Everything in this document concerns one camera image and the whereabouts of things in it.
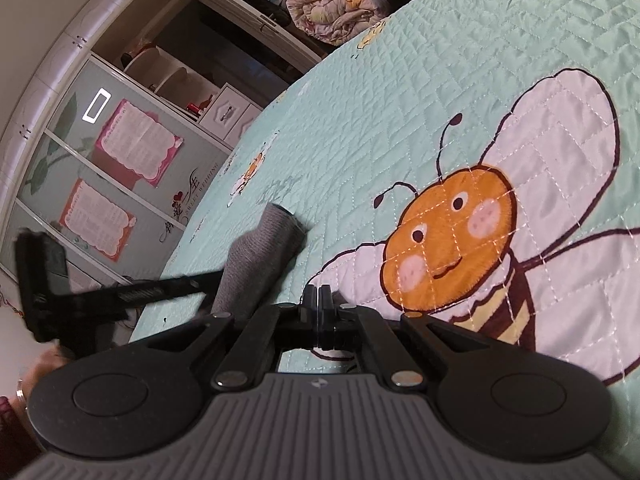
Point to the pink bordered poster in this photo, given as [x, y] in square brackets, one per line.
[137, 142]

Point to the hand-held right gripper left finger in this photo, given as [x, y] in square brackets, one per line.
[310, 320]

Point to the grey sliding door wardrobe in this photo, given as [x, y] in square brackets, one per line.
[75, 90]

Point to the grey sweater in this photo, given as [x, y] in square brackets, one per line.
[260, 255]

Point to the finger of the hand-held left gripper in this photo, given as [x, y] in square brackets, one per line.
[165, 290]

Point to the white drawer cabinet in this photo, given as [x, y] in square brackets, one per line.
[230, 112]

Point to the orange bordered poster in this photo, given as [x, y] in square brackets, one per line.
[97, 220]

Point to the person's left hand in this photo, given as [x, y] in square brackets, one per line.
[42, 367]

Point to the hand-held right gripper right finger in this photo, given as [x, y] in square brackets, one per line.
[327, 322]

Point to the folded floral quilt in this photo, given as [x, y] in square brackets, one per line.
[335, 2]

